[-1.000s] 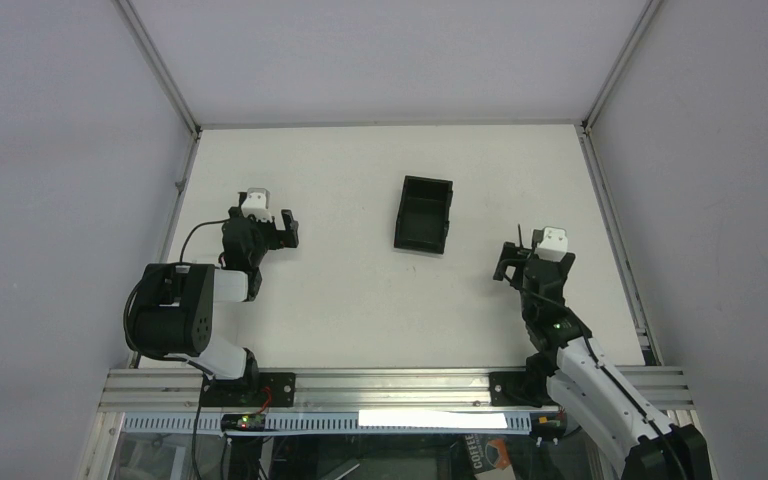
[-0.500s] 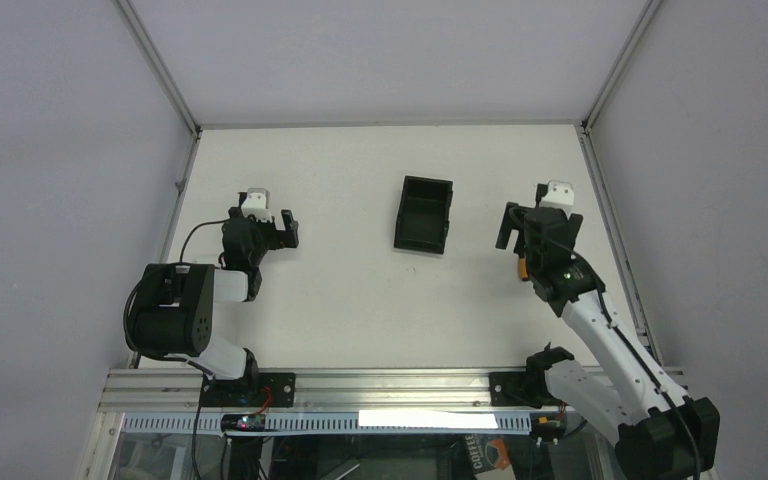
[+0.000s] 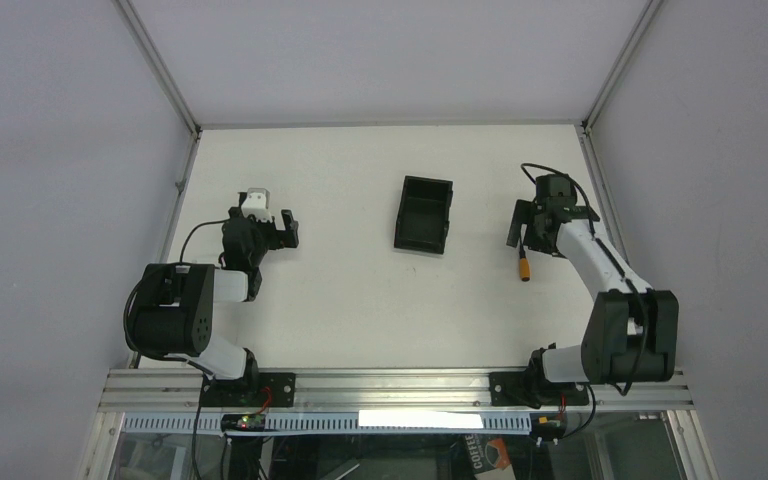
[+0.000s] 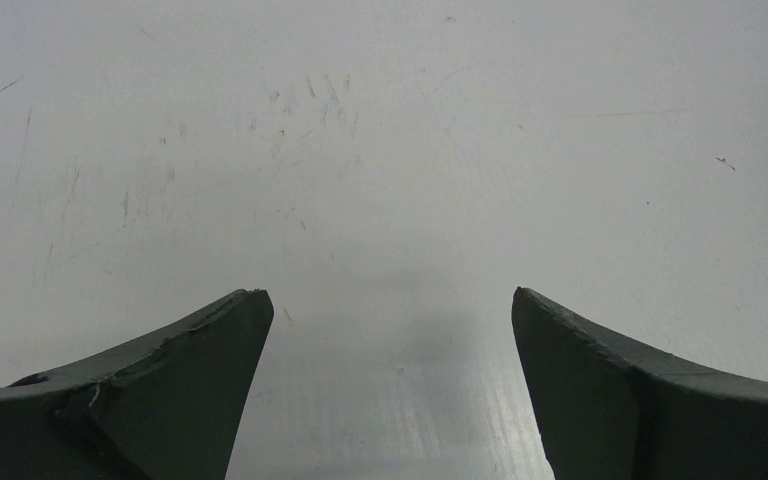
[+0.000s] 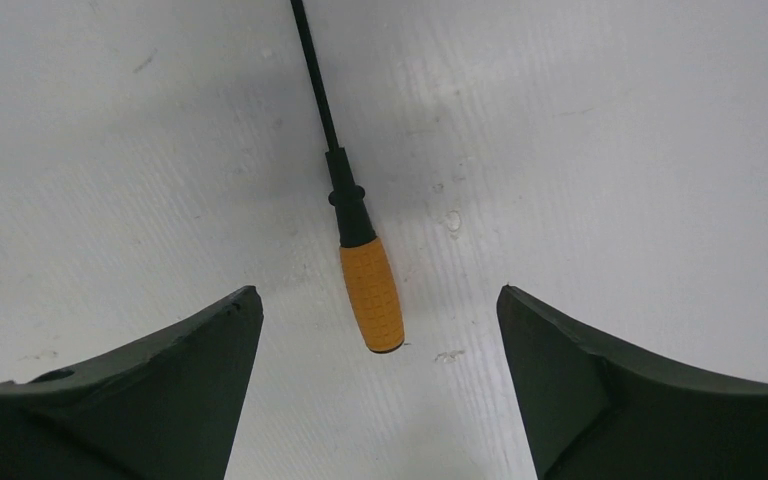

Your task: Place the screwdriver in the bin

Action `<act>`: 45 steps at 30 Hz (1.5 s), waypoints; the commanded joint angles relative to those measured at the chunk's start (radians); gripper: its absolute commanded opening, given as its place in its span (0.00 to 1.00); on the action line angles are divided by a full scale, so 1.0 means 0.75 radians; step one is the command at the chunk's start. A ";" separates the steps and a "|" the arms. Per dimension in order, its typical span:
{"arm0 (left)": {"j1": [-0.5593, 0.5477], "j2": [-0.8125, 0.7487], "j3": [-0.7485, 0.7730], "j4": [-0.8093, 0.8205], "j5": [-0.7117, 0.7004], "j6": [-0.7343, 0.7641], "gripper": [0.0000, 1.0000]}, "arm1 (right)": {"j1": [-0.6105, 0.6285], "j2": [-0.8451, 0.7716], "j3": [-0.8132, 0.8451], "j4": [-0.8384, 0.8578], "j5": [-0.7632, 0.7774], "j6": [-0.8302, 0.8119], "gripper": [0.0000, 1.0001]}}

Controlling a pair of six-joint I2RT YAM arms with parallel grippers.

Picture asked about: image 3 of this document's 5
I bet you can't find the orange handled screwdriver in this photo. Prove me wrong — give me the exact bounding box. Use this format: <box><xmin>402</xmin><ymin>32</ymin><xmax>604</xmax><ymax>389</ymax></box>
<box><xmin>518</xmin><ymin>235</ymin><xmax>531</xmax><ymax>282</ymax></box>

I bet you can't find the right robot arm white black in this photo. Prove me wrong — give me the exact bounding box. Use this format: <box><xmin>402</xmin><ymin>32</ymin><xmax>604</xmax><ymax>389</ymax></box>
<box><xmin>508</xmin><ymin>163</ymin><xmax>679</xmax><ymax>408</ymax></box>

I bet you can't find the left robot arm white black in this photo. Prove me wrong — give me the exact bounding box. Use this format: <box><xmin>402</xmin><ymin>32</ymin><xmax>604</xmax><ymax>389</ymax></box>
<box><xmin>123</xmin><ymin>206</ymin><xmax>299</xmax><ymax>395</ymax></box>

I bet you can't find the black plastic bin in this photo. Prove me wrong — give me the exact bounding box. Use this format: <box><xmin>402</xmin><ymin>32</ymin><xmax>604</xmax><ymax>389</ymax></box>
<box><xmin>394</xmin><ymin>176</ymin><xmax>454</xmax><ymax>255</ymax></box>

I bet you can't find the coffee labelled box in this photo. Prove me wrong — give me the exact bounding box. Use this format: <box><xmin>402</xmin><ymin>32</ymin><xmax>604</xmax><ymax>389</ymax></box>
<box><xmin>464</xmin><ymin>434</ymin><xmax>511</xmax><ymax>474</ymax></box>

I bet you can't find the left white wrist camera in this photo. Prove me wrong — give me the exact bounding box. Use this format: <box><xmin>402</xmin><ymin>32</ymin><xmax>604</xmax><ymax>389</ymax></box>
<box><xmin>239</xmin><ymin>188</ymin><xmax>274</xmax><ymax>223</ymax></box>

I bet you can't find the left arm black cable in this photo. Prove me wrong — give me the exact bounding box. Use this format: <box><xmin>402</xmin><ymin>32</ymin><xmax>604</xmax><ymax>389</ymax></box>
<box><xmin>178</xmin><ymin>218</ymin><xmax>232</xmax><ymax>265</ymax></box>

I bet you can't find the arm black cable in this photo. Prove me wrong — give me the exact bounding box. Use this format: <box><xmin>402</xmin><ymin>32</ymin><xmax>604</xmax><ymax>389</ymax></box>
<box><xmin>520</xmin><ymin>162</ymin><xmax>652</xmax><ymax>397</ymax></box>
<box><xmin>178</xmin><ymin>218</ymin><xmax>232</xmax><ymax>265</ymax></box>

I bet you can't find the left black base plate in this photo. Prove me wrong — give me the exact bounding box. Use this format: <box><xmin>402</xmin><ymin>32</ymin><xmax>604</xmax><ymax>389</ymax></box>
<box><xmin>199</xmin><ymin>371</ymin><xmax>297</xmax><ymax>409</ymax></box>

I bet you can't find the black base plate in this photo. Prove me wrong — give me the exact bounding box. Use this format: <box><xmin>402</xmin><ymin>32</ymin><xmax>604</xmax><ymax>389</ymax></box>
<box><xmin>489</xmin><ymin>370</ymin><xmax>590</xmax><ymax>409</ymax></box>
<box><xmin>199</xmin><ymin>371</ymin><xmax>297</xmax><ymax>409</ymax></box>

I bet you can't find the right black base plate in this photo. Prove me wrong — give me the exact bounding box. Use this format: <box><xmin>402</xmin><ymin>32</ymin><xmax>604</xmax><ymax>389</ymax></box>
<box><xmin>489</xmin><ymin>370</ymin><xmax>590</xmax><ymax>409</ymax></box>

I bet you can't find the aluminium mounting rail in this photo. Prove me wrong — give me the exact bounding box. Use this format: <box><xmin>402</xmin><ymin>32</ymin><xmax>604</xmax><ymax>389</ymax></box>
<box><xmin>97</xmin><ymin>366</ymin><xmax>695</xmax><ymax>415</ymax></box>

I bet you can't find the white slotted cable duct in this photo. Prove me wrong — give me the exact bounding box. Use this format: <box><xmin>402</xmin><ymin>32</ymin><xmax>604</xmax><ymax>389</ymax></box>
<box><xmin>122</xmin><ymin>409</ymin><xmax>532</xmax><ymax>436</ymax></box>

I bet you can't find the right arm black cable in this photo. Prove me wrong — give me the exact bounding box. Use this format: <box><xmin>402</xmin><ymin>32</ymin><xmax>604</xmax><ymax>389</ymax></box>
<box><xmin>520</xmin><ymin>162</ymin><xmax>652</xmax><ymax>397</ymax></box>

